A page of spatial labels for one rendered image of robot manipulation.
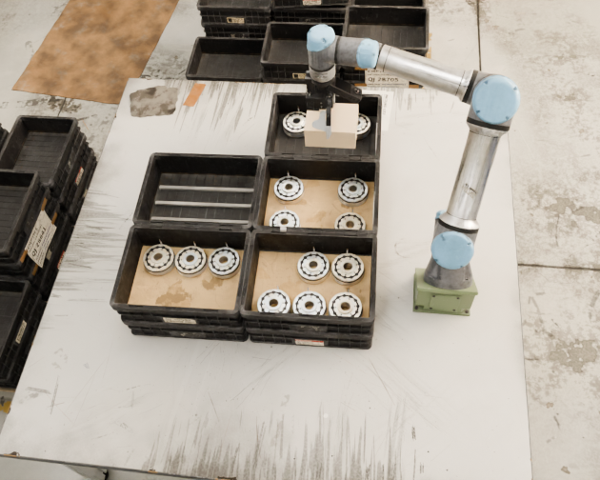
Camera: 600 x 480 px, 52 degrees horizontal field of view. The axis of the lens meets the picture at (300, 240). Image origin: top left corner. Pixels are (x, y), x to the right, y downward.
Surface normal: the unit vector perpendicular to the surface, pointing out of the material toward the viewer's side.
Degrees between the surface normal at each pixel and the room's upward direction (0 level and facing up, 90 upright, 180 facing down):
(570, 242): 0
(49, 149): 0
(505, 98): 42
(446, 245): 58
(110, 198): 0
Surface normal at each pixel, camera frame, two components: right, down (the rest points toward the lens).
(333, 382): -0.07, -0.52
